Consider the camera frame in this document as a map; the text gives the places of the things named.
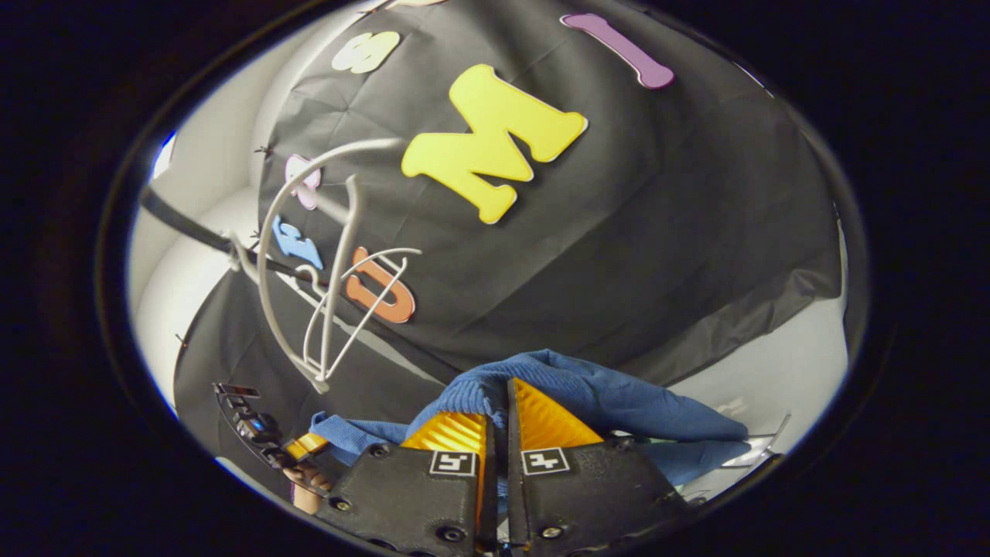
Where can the white hanger with taped hook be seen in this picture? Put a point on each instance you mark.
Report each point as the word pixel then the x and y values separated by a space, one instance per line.
pixel 340 271

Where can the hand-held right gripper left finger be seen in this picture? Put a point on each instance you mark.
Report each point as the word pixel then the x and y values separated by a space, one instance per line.
pixel 402 503

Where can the plain white clothes hanger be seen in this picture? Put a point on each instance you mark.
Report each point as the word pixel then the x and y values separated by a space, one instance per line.
pixel 370 309

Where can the black backdrop cloth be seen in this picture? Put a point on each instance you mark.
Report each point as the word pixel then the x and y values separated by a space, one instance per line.
pixel 619 232

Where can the row of black backdrop clips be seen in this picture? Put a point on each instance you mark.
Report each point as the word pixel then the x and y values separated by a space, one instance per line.
pixel 264 149

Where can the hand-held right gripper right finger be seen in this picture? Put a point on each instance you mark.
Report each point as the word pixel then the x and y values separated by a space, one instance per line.
pixel 595 495

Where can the black clothes rack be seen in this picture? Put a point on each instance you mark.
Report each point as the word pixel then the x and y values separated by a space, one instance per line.
pixel 186 223

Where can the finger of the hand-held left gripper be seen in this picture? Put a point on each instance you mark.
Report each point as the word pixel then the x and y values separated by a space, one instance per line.
pixel 305 446

